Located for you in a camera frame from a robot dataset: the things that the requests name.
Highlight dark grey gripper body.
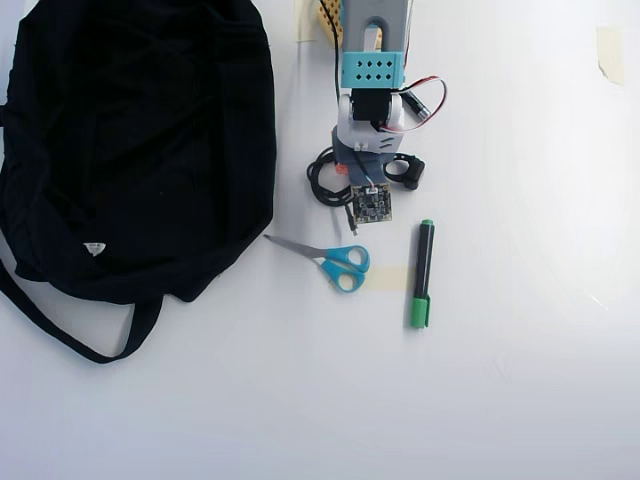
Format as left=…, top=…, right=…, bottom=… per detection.
left=329, top=127, right=389, bottom=187

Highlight black braided cable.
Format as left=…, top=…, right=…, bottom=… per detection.
left=305, top=147, right=362, bottom=237

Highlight black cloth bag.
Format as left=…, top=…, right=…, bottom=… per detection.
left=0, top=0, right=279, bottom=365

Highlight wide beige masking tape strip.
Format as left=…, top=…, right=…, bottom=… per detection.
left=367, top=265, right=412, bottom=292

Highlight green and black marker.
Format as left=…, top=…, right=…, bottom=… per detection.
left=408, top=218, right=436, bottom=330

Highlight yellow perforated block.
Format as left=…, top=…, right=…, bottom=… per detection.
left=315, top=0, right=346, bottom=50

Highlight beige masking tape piece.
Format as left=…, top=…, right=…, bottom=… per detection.
left=595, top=24, right=626, bottom=86
left=294, top=0, right=319, bottom=44

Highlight black plastic ring clamp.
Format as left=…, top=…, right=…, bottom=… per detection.
left=383, top=154, right=425, bottom=191

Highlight black camera circuit board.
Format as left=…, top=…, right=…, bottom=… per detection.
left=349, top=182, right=395, bottom=226

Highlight blue handled scissors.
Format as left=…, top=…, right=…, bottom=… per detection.
left=263, top=233, right=371, bottom=294

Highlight red white black servo wire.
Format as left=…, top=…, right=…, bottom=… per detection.
left=397, top=75, right=448, bottom=134

